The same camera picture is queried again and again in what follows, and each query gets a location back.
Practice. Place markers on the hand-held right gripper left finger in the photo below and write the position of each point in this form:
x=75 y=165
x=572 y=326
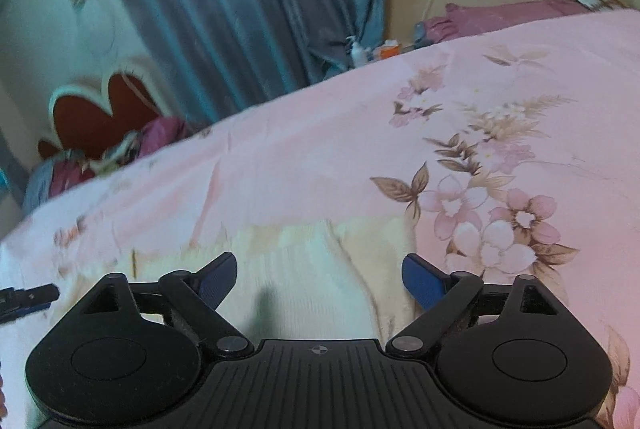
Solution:
x=220 y=279

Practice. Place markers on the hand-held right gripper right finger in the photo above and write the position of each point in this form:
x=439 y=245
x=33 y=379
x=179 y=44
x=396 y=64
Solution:
x=425 y=279

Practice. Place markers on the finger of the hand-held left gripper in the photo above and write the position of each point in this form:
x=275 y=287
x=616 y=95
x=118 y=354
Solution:
x=30 y=299

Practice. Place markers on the white knit sweater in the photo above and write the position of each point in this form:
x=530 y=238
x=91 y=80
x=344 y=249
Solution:
x=300 y=279

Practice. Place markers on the pile of clothes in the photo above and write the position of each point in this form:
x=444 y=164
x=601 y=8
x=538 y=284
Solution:
x=110 y=154

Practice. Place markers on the pink floral bed sheet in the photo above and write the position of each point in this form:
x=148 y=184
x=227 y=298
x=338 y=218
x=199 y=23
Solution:
x=350 y=149

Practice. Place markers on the red headboard with white trim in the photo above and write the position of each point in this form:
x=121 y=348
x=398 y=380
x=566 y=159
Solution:
x=105 y=119

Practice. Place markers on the orange box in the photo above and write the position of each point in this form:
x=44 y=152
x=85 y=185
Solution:
x=389 y=50

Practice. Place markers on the white pump bottle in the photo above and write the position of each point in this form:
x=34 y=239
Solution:
x=358 y=53

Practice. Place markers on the pink pillow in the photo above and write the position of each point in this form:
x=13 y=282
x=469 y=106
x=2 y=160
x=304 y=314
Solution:
x=500 y=16

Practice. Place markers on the blue curtain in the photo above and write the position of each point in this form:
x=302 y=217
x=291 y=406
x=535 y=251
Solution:
x=240 y=4

